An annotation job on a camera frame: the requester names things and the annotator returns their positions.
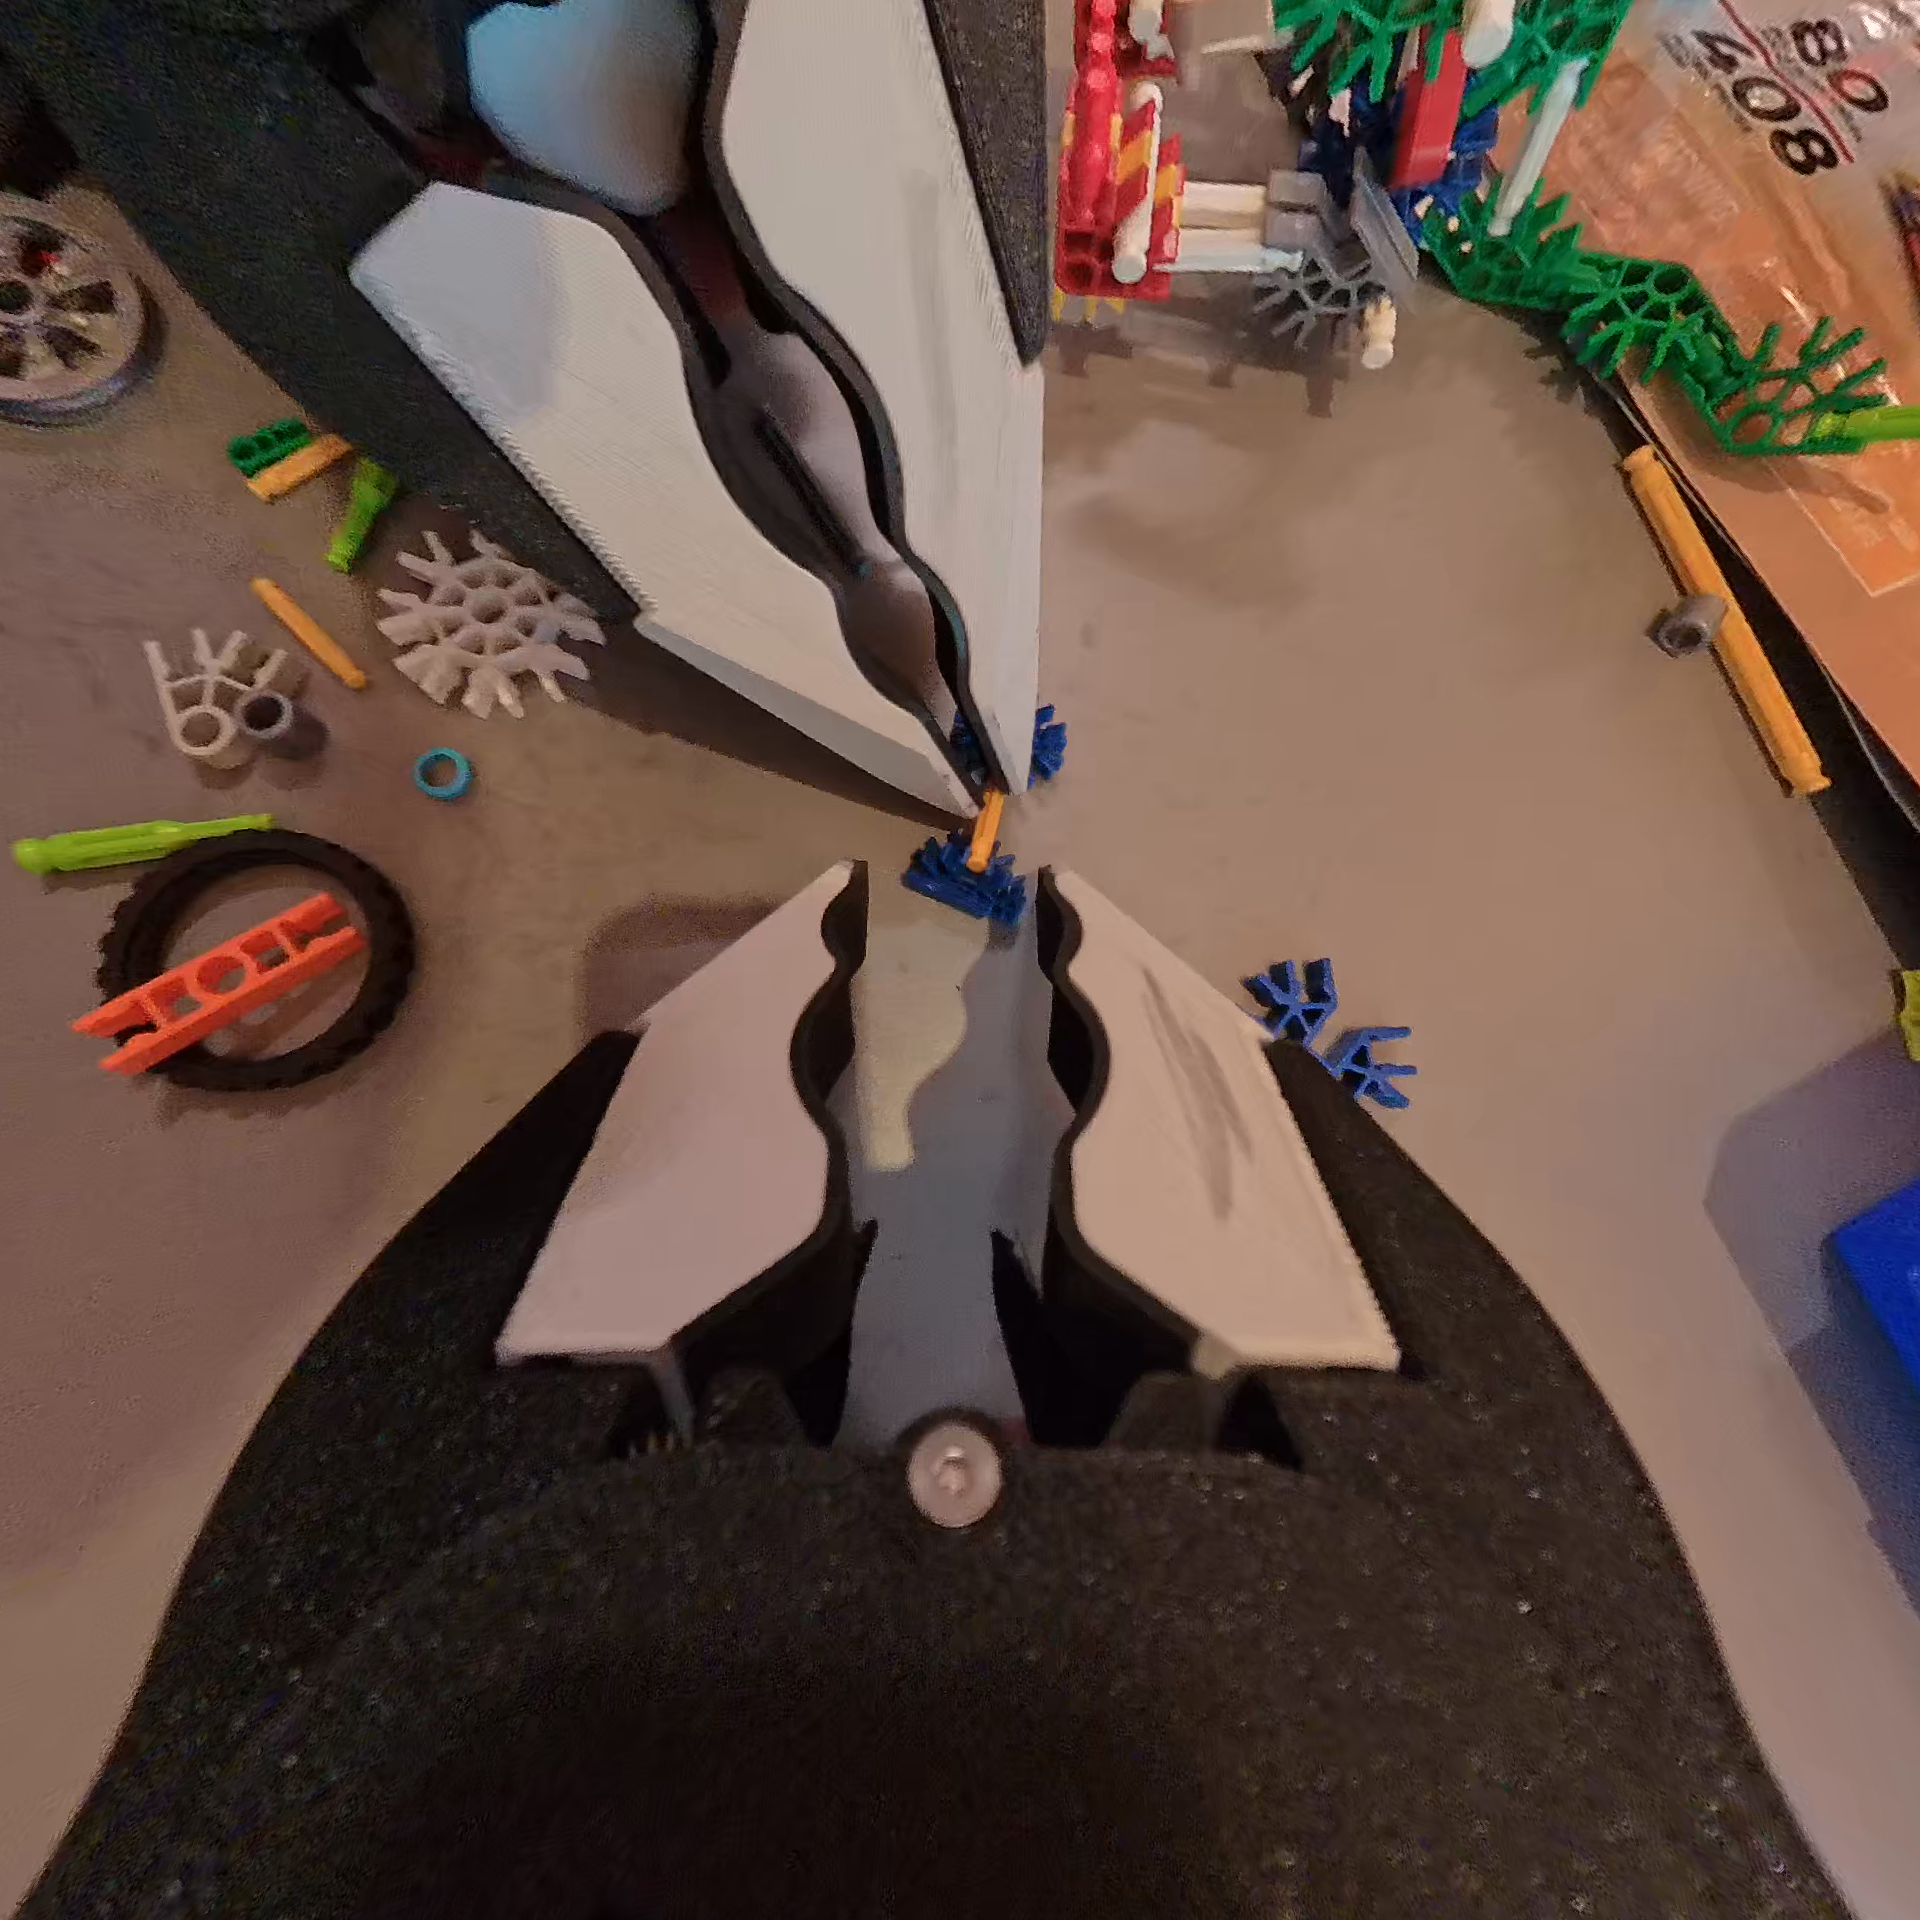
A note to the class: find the small grey toy spacer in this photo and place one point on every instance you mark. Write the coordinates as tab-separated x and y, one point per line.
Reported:
1690	627

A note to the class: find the long yellow toy rod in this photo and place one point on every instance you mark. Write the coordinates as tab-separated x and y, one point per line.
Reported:
1756	686

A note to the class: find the short lime green toy rod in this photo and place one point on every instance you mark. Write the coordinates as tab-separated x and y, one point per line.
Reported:
358	517

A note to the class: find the pale grey toy connector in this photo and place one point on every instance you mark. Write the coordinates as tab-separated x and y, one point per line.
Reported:
181	704

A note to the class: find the small green toy connector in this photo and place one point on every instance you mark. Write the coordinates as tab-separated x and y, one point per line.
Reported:
269	446

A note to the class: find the blue toy connector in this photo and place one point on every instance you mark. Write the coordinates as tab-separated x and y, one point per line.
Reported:
961	886
1292	1001
1051	743
1366	1067

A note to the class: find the multicolour construction toy model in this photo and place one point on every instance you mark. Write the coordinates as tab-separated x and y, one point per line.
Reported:
1650	307

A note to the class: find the dark grey toy spacer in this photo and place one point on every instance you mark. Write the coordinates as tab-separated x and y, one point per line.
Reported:
304	734

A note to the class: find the black toy tyre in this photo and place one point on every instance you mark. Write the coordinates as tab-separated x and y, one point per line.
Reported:
253	1068

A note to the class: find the short yellow toy rod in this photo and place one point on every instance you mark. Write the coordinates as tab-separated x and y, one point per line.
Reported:
307	633

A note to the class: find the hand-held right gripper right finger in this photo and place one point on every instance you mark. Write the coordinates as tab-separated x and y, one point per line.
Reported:
1213	1185

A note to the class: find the yellow toy connector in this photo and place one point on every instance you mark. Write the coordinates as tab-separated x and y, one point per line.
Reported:
300	469

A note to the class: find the orange toy connector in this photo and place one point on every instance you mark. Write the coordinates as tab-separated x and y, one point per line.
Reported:
283	968

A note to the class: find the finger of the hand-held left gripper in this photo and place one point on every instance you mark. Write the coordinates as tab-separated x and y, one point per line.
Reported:
598	406
914	301

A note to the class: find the white snowflake toy connector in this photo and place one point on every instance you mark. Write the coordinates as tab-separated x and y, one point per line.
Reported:
482	648

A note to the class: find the blue plastic box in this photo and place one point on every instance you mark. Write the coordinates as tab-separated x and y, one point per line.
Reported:
1882	1277

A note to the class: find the lime green toy clip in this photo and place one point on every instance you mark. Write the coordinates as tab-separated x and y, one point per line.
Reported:
1908	1014

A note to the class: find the tiny yellow toy rod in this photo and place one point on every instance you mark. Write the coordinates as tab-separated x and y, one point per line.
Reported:
985	833

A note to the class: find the grey spoked toy wheel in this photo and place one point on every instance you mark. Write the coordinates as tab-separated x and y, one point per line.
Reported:
129	353

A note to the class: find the printed toy packaging bag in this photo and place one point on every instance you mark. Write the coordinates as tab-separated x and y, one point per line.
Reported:
1681	196

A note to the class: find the long lime green toy rod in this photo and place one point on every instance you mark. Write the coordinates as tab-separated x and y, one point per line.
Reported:
90	848

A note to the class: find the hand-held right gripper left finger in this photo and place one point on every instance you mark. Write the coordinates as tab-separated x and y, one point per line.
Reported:
704	1141

